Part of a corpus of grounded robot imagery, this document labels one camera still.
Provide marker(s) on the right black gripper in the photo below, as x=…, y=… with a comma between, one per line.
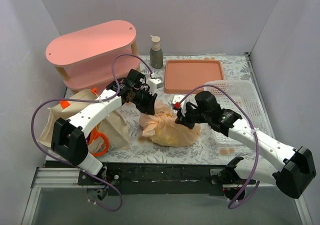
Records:
x=184, y=118

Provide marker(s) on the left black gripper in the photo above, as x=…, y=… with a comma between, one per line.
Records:
x=146, y=102

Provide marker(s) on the orange plastic grocery bag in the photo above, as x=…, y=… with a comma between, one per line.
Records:
x=162, y=129

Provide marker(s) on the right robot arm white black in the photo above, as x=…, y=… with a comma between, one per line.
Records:
x=290, y=169

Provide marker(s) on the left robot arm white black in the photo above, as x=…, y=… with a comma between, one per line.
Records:
x=69, y=135

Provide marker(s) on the beige canvas tote bag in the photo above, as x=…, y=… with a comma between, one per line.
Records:
x=117, y=132

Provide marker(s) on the terracotta plastic tray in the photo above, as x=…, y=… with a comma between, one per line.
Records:
x=183, y=75

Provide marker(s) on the floral table mat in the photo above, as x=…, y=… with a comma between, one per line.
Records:
x=205, y=151

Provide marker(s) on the grey pump soap bottle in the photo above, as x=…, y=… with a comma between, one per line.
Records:
x=156, y=53

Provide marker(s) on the white plastic basket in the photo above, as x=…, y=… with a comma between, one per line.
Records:
x=244, y=93

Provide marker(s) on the pink three-tier shelf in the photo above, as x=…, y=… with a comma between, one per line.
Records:
x=87, y=58

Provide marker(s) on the snack packets in tote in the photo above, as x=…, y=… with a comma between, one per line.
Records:
x=89, y=139

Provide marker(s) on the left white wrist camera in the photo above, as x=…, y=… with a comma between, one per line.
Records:
x=154, y=83

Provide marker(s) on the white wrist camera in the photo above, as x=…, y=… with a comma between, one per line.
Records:
x=178, y=102
x=154, y=83

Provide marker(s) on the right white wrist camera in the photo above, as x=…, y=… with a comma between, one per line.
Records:
x=178, y=102

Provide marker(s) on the black mounting base rail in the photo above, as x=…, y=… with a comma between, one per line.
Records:
x=163, y=178

